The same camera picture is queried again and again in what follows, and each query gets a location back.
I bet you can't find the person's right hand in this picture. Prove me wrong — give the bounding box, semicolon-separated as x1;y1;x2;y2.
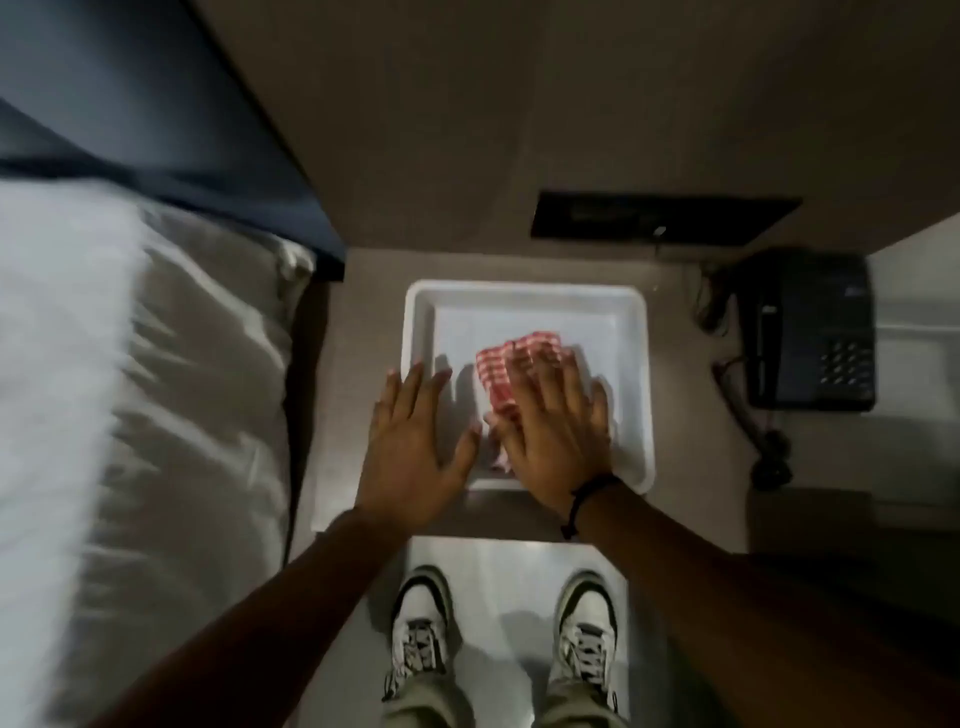
485;348;614;520

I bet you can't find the person's left hand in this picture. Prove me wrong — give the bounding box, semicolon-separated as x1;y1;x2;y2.
355;362;483;535

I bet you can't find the red white checked cloth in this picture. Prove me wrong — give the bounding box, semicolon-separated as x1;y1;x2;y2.
474;330;573;474

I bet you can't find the person's left forearm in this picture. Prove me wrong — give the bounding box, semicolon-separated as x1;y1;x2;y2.
88;508;456;728

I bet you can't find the person's right forearm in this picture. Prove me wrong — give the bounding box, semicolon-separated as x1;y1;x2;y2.
568;483;960;728

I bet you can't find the white plastic tray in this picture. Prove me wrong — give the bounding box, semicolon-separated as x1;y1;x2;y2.
400;279;657;497

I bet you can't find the black wrist band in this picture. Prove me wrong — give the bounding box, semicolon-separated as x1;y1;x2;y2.
560;472;624;542

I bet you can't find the white pillow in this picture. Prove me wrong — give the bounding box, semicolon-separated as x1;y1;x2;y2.
45;201;318;728

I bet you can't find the person's left white sneaker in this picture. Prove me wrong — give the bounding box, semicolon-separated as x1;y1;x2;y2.
381;564;459;703

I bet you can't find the person's white sneaker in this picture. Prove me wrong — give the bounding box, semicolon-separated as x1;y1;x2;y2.
546;570;621;714
381;564;459;703

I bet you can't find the person's right white sneaker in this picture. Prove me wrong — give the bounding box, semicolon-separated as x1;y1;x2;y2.
546;570;621;714

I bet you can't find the black desk telephone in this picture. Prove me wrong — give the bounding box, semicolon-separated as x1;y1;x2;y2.
738;247;879;414

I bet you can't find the person's left trouser leg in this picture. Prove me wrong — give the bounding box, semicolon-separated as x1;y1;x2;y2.
378;673;468;728

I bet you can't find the person's trouser leg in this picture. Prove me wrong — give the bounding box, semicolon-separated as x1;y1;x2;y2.
535;677;631;728
378;673;468;728

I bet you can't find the person's right trouser leg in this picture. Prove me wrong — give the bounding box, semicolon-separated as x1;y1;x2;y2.
535;677;631;728

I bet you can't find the white bed duvet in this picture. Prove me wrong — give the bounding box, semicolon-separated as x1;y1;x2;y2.
0;176;150;728

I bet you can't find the dark blue headboard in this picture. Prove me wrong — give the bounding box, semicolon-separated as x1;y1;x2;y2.
0;0;348;283

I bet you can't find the black wall switch panel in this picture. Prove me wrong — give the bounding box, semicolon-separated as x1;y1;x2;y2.
529;190;804;249

